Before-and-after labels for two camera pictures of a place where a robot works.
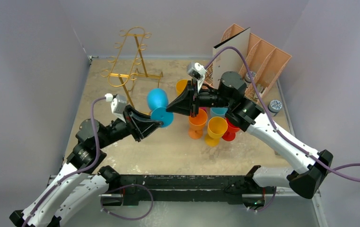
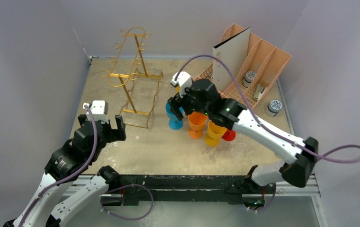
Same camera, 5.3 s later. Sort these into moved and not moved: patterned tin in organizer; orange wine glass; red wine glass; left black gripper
Moved: left black gripper
Not moved: orange wine glass; patterned tin in organizer; red wine glass
